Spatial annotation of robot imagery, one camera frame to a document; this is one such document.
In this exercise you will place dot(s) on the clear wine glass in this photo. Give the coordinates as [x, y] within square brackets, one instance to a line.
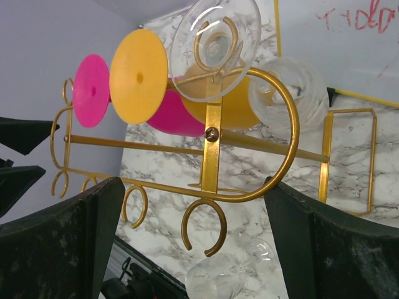
[214, 47]
[223, 275]

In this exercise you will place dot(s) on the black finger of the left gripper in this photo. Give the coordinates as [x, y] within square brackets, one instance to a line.
[15, 181]
[24, 135]

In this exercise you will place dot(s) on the gold wire glass rack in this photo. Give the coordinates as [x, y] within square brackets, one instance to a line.
[208, 192]

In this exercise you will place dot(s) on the gold framed whiteboard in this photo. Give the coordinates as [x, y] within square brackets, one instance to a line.
[353, 44]

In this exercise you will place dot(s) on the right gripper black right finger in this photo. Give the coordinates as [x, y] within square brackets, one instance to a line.
[327, 253]

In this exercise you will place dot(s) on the orange wine glass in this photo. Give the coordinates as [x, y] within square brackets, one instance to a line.
[141, 91]

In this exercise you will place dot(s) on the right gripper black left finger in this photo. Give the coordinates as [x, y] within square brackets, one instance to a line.
[63, 250]

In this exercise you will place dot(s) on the pink wine glass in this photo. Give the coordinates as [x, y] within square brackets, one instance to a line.
[91, 95]

